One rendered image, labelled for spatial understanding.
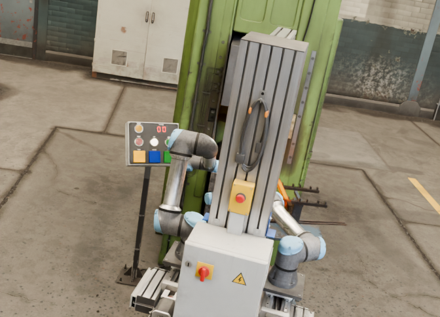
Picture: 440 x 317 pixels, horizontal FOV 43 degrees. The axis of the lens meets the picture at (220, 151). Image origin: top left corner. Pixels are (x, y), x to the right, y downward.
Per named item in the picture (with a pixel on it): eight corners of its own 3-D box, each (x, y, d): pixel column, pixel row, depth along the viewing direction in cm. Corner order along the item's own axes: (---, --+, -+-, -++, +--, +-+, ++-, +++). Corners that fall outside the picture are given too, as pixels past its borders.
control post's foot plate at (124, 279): (145, 289, 396) (146, 278, 393) (114, 283, 396) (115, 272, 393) (150, 272, 417) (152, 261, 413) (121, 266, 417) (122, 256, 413)
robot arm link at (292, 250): (270, 258, 284) (275, 235, 279) (291, 255, 291) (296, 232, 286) (283, 271, 274) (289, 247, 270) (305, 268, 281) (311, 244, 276)
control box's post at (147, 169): (135, 279, 405) (154, 140, 367) (130, 278, 405) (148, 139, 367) (136, 276, 408) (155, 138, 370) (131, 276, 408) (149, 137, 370)
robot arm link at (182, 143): (179, 239, 281) (199, 131, 281) (149, 233, 282) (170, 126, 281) (181, 235, 293) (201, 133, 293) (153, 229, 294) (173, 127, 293)
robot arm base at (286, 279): (295, 291, 277) (300, 274, 274) (266, 283, 280) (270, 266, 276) (298, 276, 291) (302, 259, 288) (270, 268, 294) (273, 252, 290)
